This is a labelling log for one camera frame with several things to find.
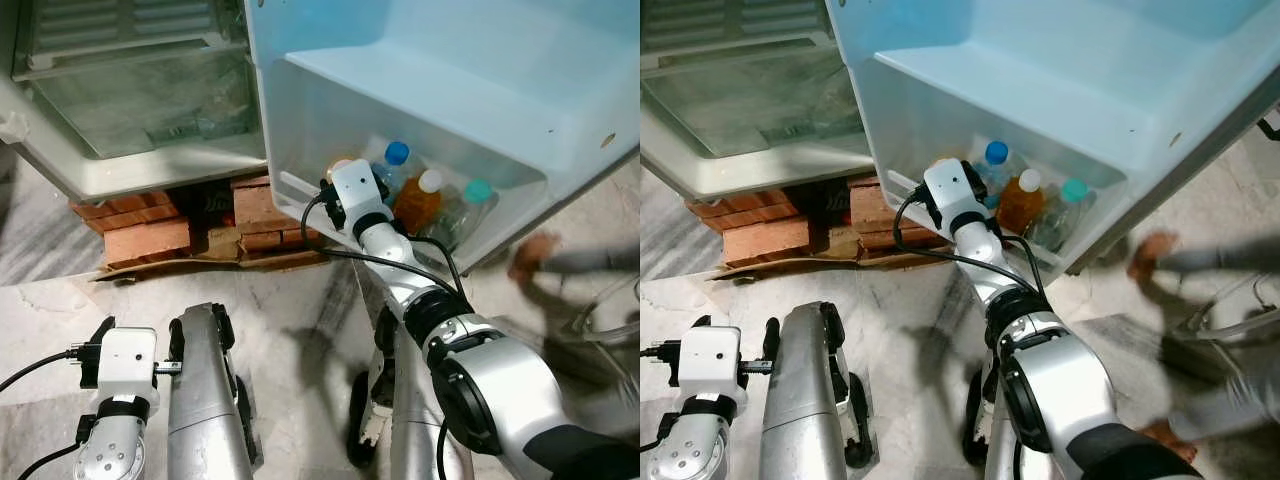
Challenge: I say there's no bottle with blue cap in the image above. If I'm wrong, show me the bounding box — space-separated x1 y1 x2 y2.
372 140 414 201
975 140 1013 201

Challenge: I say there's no person's bare foot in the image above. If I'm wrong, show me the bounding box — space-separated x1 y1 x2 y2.
1140 420 1201 466
1128 232 1183 281
508 233 563 283

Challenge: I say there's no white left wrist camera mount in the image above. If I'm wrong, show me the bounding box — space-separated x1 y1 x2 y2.
678 325 744 403
97 327 160 403

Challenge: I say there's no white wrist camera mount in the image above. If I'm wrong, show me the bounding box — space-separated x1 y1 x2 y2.
678 325 744 403
922 158 987 237
330 158 393 237
97 327 160 403

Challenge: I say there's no grey robot right leg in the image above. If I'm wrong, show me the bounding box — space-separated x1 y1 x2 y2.
962 375 1023 480
347 305 476 480

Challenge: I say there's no orange brick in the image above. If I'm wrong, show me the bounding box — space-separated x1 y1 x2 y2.
232 177 306 229
70 193 193 234
240 227 323 254
688 193 813 234
850 177 917 228
858 227 936 253
103 218 194 267
722 220 813 267

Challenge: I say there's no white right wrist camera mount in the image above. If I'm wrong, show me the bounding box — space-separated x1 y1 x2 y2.
922 158 987 237
330 158 393 237

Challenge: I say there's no white metal rack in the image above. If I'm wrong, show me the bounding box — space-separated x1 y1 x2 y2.
565 275 641 348
1185 275 1280 348

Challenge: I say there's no clear fridge shelf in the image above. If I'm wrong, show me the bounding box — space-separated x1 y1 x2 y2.
10 0 238 81
640 0 838 77

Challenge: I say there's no grey robot left leg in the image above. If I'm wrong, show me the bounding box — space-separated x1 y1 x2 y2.
165 303 263 480
758 303 873 480

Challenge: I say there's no silver fridge door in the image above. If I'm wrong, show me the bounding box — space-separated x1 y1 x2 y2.
825 0 1280 277
243 0 641 274

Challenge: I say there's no grey robot leg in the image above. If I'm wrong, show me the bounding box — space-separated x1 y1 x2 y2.
962 375 1023 480
758 303 873 480
347 305 476 480
165 303 263 480

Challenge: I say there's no orange juice bottle white cap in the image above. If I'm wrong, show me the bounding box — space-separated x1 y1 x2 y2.
997 168 1047 237
392 168 447 237

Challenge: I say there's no brown cardboard sheet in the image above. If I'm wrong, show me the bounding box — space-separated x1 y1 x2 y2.
715 248 943 282
92 248 336 284

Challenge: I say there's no grey trouser leg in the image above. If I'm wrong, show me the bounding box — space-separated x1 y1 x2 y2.
1168 238 1280 276
548 243 641 278
1170 355 1280 443

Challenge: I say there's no clear fridge crisper drawer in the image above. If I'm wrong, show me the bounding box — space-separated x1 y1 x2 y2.
645 50 873 161
28 50 263 161

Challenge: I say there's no grey fridge body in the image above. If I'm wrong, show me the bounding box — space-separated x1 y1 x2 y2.
0 0 273 205
640 0 883 201

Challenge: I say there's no clear bottle teal cap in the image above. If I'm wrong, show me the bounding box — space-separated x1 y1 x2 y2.
430 178 496 251
1030 178 1091 251

